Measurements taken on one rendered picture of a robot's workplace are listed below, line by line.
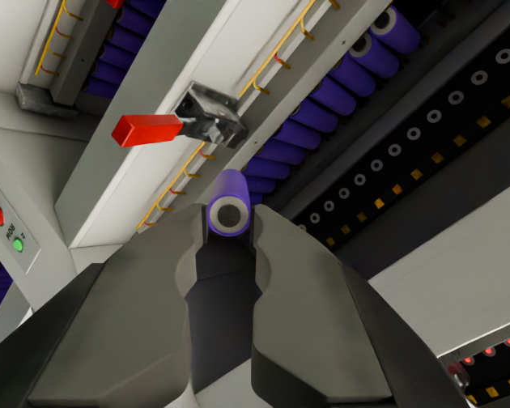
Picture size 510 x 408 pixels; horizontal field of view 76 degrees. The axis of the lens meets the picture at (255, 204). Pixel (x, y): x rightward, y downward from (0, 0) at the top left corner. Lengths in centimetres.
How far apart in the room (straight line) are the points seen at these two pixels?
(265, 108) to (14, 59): 26
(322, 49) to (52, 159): 27
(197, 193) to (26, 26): 22
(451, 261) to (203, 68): 16
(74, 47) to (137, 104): 16
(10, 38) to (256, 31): 25
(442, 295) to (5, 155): 34
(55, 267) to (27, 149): 11
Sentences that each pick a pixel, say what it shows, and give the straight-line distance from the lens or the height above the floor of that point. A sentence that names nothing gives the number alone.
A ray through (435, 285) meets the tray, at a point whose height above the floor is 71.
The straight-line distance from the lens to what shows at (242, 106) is 23.
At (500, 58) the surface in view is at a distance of 34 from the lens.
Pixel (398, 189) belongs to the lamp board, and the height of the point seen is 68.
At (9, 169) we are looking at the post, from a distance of 34.
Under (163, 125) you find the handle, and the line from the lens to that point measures 16.
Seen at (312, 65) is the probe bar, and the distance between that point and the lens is 21.
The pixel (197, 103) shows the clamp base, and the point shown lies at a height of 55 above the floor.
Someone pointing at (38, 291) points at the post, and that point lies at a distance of 36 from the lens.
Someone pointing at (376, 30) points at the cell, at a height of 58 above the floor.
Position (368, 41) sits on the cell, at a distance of 25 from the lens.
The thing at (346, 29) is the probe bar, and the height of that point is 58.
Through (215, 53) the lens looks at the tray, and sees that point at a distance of 20.
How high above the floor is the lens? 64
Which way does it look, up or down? 8 degrees down
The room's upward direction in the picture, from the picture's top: 139 degrees clockwise
